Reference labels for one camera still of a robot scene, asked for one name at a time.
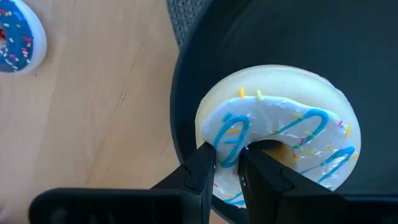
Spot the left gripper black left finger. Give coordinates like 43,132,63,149
29,141,218,224

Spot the grey round woven placemat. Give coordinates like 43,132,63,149
165,0,215,49

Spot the black round plate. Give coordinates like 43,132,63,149
170,0,398,224

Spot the white donut with blue stripes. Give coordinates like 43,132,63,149
195,64,362,208

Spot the small blue sprinkled donut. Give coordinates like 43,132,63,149
0,0,48,75

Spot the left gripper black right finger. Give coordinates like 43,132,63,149
238,147,398,224

